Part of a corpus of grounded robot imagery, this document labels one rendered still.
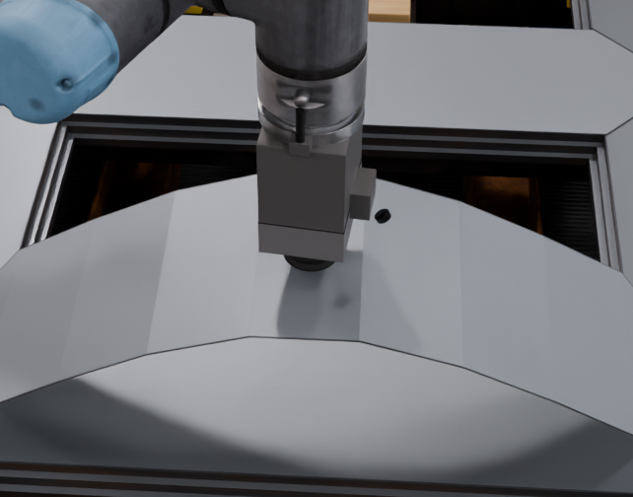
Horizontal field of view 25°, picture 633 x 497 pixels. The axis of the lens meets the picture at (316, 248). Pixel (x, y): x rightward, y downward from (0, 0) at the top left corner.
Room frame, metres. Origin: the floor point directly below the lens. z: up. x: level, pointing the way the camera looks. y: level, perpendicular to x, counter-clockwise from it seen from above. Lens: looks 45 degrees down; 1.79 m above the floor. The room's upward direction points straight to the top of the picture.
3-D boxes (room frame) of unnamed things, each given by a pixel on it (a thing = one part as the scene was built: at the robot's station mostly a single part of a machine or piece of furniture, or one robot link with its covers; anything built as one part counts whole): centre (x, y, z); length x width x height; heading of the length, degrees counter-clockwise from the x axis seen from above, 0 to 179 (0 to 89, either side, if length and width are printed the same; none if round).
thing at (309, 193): (0.78, -0.01, 1.11); 0.10 x 0.09 x 0.16; 80
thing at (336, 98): (0.78, 0.00, 1.19); 0.08 x 0.08 x 0.05
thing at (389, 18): (1.40, -0.08, 0.79); 0.06 x 0.05 x 0.04; 86
